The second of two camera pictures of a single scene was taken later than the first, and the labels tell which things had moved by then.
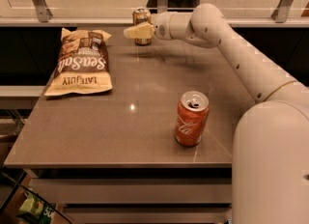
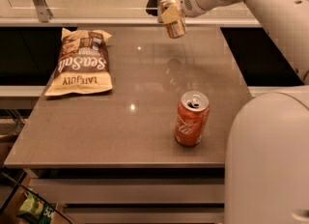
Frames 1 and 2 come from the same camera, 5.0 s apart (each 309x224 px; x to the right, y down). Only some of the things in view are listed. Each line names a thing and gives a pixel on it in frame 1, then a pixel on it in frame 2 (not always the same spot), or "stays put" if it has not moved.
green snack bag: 37,209 stays put
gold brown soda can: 141,15 -> 176,29
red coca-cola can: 190,118 stays put
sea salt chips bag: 83,65 stays put
